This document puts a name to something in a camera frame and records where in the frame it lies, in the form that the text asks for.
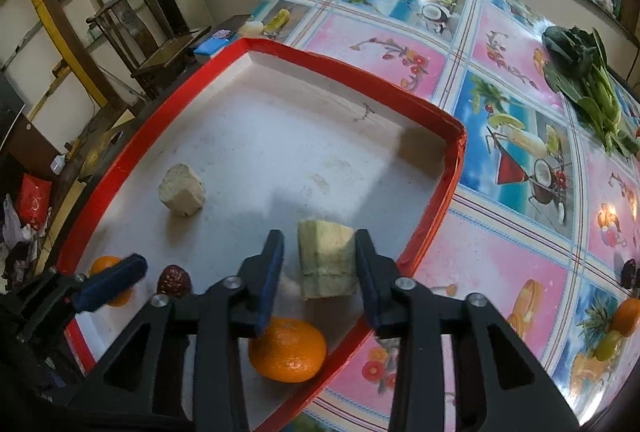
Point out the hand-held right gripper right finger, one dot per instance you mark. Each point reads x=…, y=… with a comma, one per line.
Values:
x=367, y=282

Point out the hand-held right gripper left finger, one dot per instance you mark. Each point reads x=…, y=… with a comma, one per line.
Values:
x=270, y=282

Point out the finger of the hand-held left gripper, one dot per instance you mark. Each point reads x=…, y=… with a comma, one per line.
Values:
x=45, y=302
x=107, y=282

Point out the small orange kumquat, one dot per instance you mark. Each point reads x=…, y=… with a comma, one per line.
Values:
x=102, y=267

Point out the peeled sugarcane piece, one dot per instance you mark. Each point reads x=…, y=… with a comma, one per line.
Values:
x=327, y=257

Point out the dried red date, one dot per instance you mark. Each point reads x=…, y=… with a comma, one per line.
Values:
x=172, y=282

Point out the large orange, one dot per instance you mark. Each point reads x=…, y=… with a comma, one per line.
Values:
x=627, y=317
x=287, y=349

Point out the small white sugarcane chunk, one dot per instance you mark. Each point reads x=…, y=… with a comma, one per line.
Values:
x=182, y=189

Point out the red tray with white inside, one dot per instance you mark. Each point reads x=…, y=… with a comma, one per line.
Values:
x=280, y=147

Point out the pile of clothes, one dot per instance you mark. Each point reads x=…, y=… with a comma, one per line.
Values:
x=17, y=242

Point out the red bag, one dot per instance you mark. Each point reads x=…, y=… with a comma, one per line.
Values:
x=35, y=202

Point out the wooden chair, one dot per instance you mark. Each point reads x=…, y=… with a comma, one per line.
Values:
x=140, y=42

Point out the blue sponge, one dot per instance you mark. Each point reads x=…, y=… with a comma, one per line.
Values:
x=210, y=46

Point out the green grape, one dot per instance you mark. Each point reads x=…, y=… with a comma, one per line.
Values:
x=607, y=344

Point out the dark purple plum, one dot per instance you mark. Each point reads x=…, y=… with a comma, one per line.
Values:
x=629, y=273

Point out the leafy green vegetable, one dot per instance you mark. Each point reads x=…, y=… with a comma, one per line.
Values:
x=585, y=77

